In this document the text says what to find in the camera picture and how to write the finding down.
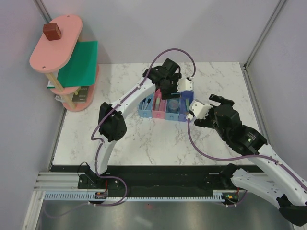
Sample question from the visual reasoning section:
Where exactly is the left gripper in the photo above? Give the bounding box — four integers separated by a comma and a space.
160, 73, 182, 100

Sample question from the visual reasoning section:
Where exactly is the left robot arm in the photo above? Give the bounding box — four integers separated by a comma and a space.
88, 59, 182, 188

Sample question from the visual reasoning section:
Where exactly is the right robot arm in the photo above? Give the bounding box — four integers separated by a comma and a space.
187, 94, 307, 226

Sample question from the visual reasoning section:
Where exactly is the light blue bin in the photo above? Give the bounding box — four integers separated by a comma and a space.
138, 93, 154, 118
165, 98, 180, 121

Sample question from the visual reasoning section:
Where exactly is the purple plastic bin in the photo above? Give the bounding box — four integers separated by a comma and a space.
178, 91, 194, 122

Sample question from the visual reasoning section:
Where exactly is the pink plastic bin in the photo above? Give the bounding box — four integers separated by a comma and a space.
152, 89, 166, 119

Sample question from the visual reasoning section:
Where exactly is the light blue bin leftmost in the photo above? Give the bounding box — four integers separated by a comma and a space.
138, 93, 154, 118

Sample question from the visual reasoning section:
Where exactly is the black Canon setup booklet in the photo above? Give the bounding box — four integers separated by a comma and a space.
72, 86, 89, 103

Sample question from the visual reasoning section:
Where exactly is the green folder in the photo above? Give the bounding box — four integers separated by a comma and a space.
53, 41, 98, 88

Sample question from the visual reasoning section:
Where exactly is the pink wooden shelf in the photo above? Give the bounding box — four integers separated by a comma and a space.
29, 15, 99, 112

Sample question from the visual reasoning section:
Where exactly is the brown wooden block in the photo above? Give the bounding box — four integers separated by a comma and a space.
43, 23, 62, 41

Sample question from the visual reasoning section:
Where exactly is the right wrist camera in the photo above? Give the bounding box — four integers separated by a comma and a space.
186, 100, 213, 120

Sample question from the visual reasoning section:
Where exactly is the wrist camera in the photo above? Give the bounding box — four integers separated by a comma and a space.
177, 78, 194, 92
186, 100, 213, 120

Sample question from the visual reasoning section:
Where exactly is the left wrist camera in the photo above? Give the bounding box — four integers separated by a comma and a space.
177, 78, 194, 92

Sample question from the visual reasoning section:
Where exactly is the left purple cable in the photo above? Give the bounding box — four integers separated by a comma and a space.
44, 48, 197, 219

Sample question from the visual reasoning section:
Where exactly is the purple cable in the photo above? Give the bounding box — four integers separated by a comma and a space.
187, 115, 307, 208
44, 48, 197, 219

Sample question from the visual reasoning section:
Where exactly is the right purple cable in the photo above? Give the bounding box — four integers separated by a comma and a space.
187, 115, 307, 208

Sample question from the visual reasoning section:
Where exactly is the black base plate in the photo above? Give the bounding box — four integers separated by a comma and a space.
49, 164, 280, 197

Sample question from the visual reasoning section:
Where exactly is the white cable duct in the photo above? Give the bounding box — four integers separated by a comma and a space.
44, 191, 225, 202

